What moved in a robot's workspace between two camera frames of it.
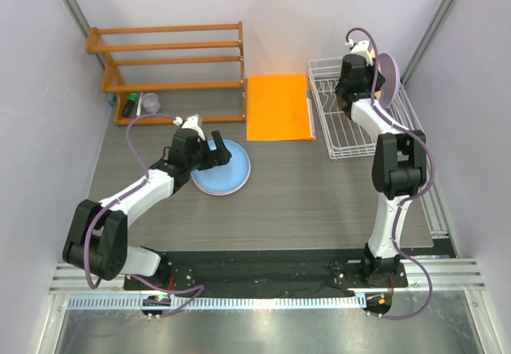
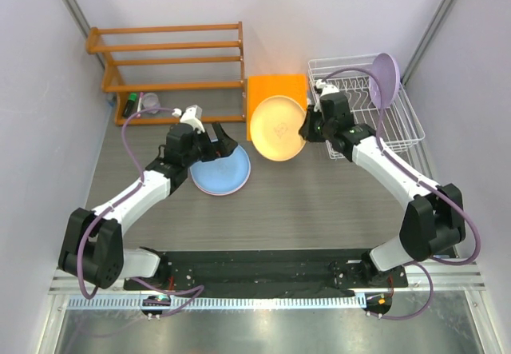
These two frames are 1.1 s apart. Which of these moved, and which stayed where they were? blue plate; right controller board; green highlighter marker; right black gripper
Moved: right black gripper
Stayed: blue plate; right controller board; green highlighter marker
